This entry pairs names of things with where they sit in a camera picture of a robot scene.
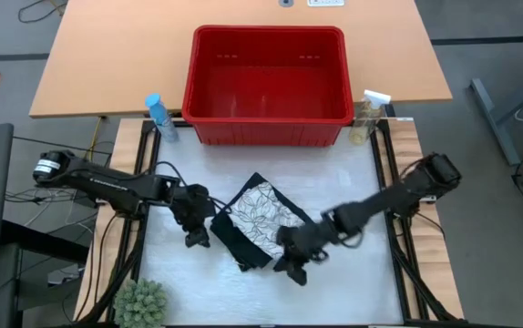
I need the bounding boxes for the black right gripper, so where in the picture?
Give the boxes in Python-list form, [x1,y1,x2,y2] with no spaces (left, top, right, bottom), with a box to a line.
[272,221,336,275]

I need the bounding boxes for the dark blue denim jeans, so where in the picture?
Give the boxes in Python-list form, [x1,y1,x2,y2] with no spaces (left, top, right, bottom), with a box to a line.
[210,171,315,273]

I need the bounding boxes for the clear spray bottle white trigger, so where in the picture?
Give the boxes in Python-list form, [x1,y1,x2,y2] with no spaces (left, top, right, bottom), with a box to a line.
[349,88,393,146]

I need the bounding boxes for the red plastic laundry bin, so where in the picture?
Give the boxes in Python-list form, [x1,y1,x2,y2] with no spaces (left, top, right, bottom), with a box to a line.
[181,25,356,148]

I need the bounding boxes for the blue Febreze spray bottle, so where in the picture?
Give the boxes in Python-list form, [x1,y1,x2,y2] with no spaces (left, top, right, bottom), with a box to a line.
[144,93,180,143]

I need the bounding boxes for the green artificial succulent plant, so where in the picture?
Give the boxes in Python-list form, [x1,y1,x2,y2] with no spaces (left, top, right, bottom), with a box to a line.
[113,277,170,328]

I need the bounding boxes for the light wooden desk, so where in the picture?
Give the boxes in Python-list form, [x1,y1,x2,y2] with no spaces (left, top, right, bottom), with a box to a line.
[27,0,453,118]

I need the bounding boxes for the grey metal desk leg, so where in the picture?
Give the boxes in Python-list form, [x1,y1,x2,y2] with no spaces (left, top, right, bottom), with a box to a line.
[469,67,523,166]

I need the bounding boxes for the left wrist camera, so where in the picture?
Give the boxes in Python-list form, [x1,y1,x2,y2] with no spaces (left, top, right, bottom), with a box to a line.
[184,229,211,250]

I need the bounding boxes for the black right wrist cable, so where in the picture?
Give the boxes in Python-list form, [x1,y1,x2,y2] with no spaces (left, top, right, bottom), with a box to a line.
[336,225,366,251]

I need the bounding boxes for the black aluminium table frame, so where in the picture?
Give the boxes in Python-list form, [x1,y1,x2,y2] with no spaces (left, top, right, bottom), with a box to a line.
[73,116,466,328]

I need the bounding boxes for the grey floor cable bundle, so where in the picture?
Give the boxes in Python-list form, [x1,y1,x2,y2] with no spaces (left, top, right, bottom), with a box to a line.
[4,179,101,229]

